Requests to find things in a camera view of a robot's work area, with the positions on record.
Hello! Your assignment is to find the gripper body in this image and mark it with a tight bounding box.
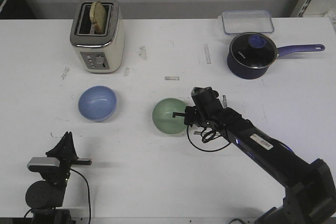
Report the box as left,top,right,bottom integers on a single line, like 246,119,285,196
46,146,92,182
184,106,204,127

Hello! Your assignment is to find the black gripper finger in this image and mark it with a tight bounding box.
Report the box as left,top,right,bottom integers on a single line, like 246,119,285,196
52,132,69,153
68,132,78,157

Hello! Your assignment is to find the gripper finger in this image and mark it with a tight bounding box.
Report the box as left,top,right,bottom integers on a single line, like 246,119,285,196
172,112,185,118

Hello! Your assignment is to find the green bowl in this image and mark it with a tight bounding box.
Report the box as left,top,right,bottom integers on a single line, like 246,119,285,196
152,98,186,135

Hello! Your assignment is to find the blue bowl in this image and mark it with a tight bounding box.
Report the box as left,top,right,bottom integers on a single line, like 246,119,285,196
78,86,117,122

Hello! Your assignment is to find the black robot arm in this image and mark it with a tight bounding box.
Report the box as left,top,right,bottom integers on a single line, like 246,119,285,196
68,86,335,223
25,132,92,223

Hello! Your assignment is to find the glass pot lid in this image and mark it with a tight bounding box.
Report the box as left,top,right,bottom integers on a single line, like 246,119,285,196
229,32,278,69

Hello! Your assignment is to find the clear plastic container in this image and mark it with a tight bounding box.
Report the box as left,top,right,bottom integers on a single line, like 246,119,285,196
221,10,275,35

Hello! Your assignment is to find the cream toaster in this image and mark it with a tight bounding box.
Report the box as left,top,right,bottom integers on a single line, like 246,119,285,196
70,0,125,74

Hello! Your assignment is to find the bread slice in toaster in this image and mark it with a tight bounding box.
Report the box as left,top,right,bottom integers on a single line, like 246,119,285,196
89,1,107,34

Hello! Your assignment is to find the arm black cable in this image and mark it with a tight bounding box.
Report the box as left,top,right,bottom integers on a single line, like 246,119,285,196
68,167,92,221
186,124,232,153

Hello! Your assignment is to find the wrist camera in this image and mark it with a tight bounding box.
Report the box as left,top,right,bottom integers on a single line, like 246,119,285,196
27,157,60,173

